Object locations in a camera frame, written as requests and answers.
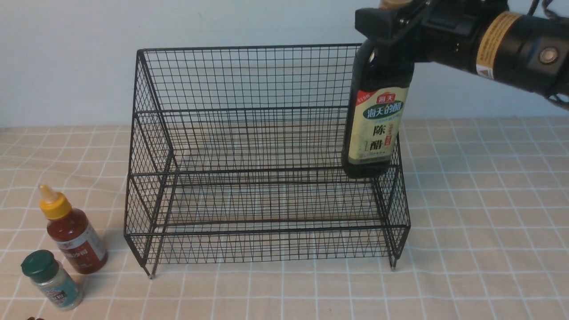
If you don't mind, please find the beige checkered tablecloth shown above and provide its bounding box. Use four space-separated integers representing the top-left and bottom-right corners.
0 117 569 320

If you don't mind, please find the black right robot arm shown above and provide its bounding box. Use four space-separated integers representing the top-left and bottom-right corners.
350 0 569 109

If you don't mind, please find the dark vinegar bottle yellow label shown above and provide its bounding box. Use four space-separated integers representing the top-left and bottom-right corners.
341 39 415 179

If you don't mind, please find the green cap seasoning jar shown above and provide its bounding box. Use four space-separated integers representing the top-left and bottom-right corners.
20 249 83 311

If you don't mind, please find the black wire mesh shelf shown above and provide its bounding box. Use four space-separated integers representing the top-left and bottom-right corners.
124 43 411 278

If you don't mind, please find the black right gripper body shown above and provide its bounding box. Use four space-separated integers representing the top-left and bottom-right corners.
354 0 489 67

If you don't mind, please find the red sauce bottle yellow cap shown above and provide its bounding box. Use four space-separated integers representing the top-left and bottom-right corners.
38 184 108 275

